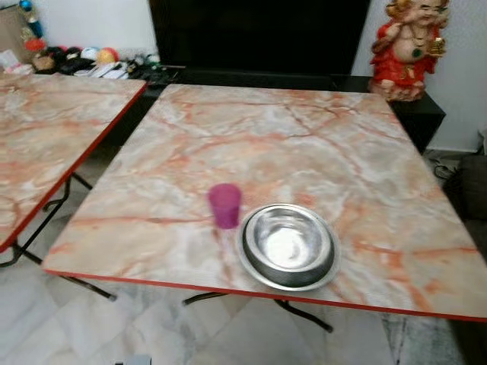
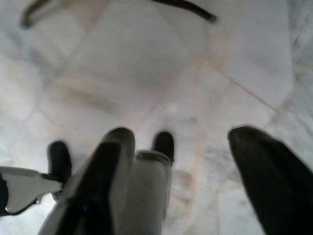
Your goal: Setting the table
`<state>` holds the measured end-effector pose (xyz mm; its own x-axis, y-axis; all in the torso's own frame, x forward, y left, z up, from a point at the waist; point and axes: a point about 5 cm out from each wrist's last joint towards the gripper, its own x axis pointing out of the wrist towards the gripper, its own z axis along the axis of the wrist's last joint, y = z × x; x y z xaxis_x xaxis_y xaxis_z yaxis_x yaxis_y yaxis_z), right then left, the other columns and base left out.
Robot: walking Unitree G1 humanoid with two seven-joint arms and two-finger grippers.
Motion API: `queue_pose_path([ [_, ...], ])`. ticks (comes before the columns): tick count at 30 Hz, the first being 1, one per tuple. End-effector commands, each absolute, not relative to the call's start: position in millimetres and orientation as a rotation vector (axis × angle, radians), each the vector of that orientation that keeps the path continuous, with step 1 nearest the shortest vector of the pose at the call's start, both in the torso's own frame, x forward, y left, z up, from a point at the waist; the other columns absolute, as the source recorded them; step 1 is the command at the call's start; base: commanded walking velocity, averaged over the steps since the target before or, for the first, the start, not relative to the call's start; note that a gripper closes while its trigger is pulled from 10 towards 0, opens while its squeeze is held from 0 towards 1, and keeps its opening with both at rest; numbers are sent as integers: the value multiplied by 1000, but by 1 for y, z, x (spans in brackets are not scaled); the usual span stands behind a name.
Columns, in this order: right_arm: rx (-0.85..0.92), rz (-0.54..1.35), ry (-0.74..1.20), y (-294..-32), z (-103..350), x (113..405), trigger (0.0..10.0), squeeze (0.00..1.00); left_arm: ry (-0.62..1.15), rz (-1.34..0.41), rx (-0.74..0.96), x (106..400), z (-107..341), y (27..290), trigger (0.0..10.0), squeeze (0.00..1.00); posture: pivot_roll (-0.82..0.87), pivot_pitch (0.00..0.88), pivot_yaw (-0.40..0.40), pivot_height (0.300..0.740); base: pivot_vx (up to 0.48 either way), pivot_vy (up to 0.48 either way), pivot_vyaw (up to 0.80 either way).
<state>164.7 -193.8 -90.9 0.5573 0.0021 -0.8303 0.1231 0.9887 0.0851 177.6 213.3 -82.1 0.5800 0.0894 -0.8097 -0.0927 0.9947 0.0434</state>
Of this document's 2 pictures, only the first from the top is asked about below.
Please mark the stainless steel bowl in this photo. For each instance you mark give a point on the stainless steel bowl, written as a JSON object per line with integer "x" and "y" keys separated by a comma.
{"x": 289, "y": 243}

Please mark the purple plastic cup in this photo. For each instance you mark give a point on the purple plastic cup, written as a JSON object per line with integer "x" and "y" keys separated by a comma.
{"x": 225, "y": 209}

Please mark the red laughing buddha statue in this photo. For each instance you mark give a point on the red laughing buddha statue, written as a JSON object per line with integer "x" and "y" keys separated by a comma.
{"x": 399, "y": 61}

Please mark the marble pattern folding table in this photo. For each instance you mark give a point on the marble pattern folding table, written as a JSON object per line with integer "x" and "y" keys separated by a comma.
{"x": 53, "y": 129}
{"x": 304, "y": 152}

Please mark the black television screen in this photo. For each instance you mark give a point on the black television screen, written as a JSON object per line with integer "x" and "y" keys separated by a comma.
{"x": 259, "y": 34}

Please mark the grey power strip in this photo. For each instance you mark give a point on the grey power strip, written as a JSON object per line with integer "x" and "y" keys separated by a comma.
{"x": 137, "y": 360}

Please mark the orange toy ball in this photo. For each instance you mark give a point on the orange toy ball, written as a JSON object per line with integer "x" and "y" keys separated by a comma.
{"x": 107, "y": 55}

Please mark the white toy ball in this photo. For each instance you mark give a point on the white toy ball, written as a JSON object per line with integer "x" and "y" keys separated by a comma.
{"x": 88, "y": 53}

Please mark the blue and gold trophy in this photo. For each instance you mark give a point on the blue and gold trophy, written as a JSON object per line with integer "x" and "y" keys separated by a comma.
{"x": 30, "y": 15}

